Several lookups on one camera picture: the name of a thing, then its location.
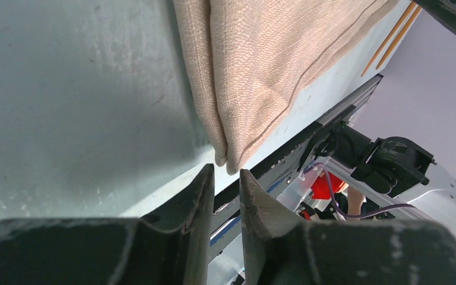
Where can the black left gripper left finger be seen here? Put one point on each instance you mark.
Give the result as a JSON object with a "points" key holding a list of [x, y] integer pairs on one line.
{"points": [[174, 238]]}

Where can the beige cloth napkin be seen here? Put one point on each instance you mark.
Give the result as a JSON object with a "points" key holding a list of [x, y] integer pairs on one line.
{"points": [[247, 61]]}

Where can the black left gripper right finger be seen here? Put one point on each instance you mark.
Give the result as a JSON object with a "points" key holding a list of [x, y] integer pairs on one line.
{"points": [[267, 229]]}

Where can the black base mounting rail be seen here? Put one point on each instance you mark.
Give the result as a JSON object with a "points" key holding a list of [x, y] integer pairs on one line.
{"points": [[285, 162]]}

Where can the orange plastic knife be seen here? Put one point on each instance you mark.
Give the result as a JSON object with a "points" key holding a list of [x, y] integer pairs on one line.
{"points": [[410, 8]]}

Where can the orange plastic fork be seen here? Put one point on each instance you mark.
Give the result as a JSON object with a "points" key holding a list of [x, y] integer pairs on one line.
{"points": [[398, 36]]}

